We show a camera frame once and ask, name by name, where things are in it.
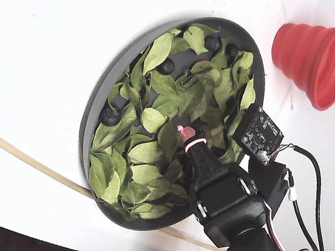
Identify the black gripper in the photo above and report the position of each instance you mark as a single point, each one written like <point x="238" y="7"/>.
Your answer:
<point x="220" y="189"/>

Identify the blueberry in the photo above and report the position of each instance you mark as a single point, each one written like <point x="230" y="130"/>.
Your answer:
<point x="166" y="66"/>
<point x="109" y="116"/>
<point x="232" y="50"/>
<point x="212" y="43"/>

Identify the green leaf pile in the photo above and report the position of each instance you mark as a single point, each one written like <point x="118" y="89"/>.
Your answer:
<point x="94" y="107"/>

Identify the red collapsible silicone cup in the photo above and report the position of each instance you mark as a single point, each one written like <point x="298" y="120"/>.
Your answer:
<point x="310" y="57"/>

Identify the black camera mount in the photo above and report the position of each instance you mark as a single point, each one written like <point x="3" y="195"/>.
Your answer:
<point x="270" y="184"/>

